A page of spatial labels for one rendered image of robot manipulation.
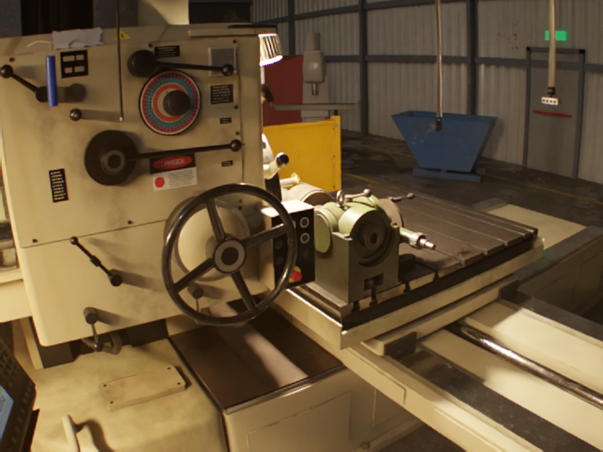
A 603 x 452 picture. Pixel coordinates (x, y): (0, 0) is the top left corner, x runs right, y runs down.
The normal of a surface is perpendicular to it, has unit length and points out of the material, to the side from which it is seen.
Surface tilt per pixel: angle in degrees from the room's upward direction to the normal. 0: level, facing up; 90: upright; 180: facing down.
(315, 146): 90
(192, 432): 90
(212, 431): 90
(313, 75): 90
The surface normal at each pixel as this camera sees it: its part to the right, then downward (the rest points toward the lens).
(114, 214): 0.55, 0.22
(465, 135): -0.47, 0.25
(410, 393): -0.83, 0.17
